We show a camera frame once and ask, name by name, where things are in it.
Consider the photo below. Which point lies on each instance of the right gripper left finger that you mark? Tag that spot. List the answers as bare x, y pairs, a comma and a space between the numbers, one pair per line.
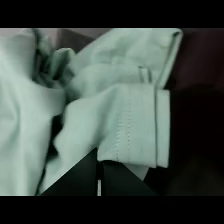
80, 180

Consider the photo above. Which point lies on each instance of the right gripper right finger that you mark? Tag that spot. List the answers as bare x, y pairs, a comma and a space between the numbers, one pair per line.
123, 181

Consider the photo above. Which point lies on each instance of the pale green shirt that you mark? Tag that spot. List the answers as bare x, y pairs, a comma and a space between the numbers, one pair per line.
110, 110

